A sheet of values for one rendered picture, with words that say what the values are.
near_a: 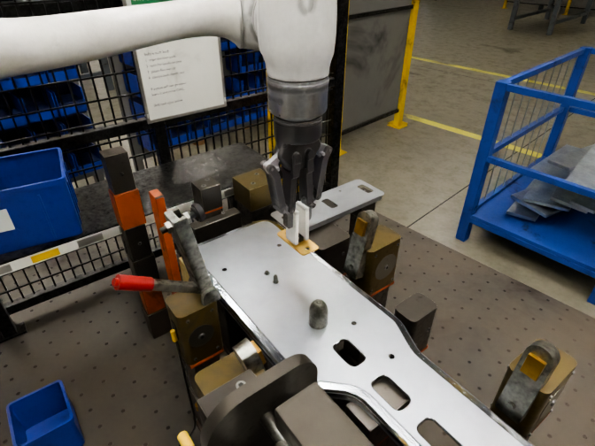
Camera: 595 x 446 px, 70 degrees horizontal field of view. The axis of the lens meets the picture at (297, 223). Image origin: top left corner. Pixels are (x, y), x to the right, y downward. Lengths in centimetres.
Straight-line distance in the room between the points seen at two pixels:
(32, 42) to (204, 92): 64
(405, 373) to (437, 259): 76
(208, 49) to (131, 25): 53
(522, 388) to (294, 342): 33
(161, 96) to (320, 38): 64
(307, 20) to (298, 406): 44
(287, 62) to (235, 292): 41
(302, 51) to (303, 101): 7
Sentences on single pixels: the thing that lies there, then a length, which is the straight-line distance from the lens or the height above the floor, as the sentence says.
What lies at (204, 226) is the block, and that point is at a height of 100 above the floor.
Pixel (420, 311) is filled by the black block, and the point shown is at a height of 99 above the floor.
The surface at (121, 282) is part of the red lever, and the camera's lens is 63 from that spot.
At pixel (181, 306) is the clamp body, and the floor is 105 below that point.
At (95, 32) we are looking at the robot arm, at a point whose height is 144.
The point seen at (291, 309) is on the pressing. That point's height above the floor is 100.
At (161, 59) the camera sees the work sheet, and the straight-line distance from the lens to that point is 114.
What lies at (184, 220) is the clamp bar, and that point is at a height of 121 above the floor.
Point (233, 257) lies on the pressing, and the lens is 87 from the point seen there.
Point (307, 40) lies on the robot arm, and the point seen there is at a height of 143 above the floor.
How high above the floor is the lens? 154
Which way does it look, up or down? 34 degrees down
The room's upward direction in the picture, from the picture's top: straight up
